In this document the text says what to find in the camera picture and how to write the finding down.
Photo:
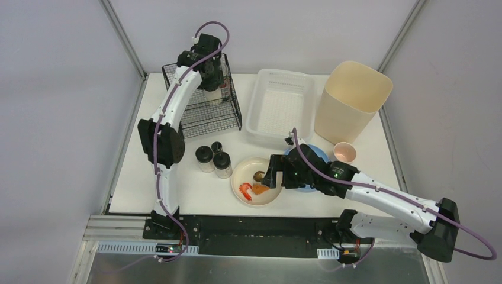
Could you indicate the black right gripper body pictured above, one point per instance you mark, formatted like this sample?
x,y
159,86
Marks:
x,y
273,171

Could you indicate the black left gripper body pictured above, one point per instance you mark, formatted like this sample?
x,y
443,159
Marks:
x,y
214,80

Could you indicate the spice jar black lid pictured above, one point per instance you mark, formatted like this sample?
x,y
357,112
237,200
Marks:
x,y
204,156
222,164
214,96

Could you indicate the dark sauce bottle red label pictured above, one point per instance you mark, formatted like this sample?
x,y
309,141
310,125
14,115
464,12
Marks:
x,y
225,88

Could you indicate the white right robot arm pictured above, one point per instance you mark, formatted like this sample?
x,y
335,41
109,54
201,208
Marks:
x,y
407,219

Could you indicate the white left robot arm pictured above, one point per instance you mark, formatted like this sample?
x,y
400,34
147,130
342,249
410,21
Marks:
x,y
165,148

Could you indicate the brown toy shrimp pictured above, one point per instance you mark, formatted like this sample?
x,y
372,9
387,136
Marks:
x,y
258,176

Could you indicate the blue round plate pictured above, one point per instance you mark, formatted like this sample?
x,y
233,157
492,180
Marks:
x,y
319,153

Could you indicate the orange fried food piece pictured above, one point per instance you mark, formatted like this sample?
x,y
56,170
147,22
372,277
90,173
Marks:
x,y
259,189

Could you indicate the cream round plate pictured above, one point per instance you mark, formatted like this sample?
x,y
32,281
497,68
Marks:
x,y
243,173

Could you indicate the red toy shrimp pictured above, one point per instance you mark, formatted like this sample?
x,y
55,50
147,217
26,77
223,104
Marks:
x,y
243,189

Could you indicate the pink cup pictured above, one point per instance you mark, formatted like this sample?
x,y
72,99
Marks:
x,y
345,152

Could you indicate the small dark taped spice jar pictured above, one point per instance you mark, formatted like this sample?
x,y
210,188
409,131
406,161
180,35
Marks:
x,y
216,147

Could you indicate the white plastic perforated basket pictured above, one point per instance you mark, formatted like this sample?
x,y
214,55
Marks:
x,y
281,100

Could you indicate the beige plastic waste bin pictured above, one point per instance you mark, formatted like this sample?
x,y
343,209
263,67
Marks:
x,y
352,95

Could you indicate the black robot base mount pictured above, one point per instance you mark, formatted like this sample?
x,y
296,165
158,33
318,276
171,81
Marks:
x,y
219,235

